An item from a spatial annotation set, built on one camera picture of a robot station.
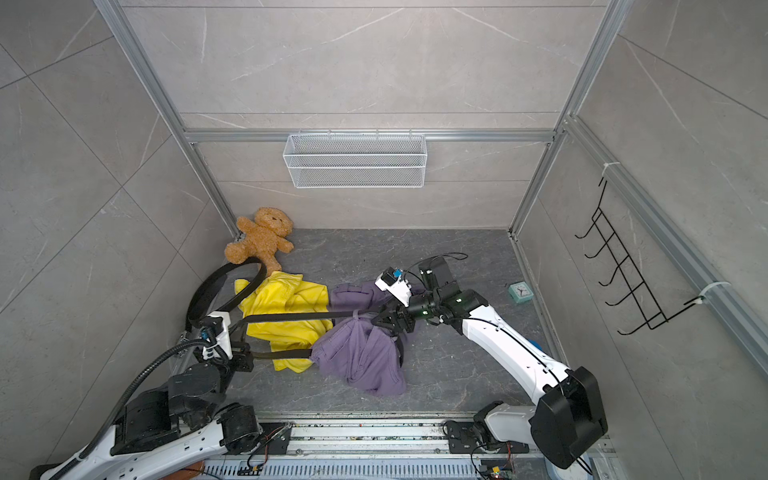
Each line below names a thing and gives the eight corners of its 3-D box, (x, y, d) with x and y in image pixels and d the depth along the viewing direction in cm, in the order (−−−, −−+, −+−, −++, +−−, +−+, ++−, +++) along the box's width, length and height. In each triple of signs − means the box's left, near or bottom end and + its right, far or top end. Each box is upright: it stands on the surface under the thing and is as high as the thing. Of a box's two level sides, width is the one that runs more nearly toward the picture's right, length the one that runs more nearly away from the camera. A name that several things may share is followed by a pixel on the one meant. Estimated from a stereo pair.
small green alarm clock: (516, 305, 101) (519, 300, 99) (506, 289, 105) (508, 284, 103) (531, 300, 103) (535, 295, 100) (520, 285, 107) (523, 280, 104)
